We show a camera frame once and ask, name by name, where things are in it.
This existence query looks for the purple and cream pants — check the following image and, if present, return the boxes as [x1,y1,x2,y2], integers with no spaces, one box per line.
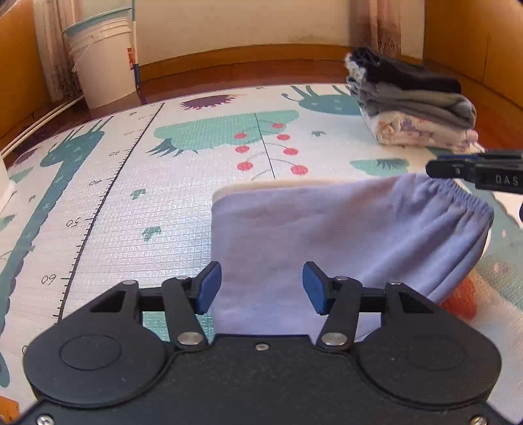
[211,174,494,337]

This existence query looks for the grey folded garment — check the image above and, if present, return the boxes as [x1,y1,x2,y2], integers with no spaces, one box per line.
[347,78,477,130]

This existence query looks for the floral folded garment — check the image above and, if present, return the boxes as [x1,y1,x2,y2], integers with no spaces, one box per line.
[361,109,479,152]

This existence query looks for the black folded garment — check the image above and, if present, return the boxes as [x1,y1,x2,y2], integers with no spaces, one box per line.
[345,47,462,94]

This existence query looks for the cartoon animal play mat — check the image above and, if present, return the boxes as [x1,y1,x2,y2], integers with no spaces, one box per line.
[1,84,522,424]

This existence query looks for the pink lace curtain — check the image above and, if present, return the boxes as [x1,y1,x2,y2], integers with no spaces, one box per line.
[348,0,401,57]

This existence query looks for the orange card tag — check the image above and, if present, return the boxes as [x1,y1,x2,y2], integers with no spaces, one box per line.
[0,396,20,424]

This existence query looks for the white plastic bucket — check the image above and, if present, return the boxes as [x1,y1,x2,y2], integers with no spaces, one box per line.
[63,6,137,110]

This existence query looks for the blue handled mop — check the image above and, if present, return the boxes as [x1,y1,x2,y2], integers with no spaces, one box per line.
[130,0,141,95]

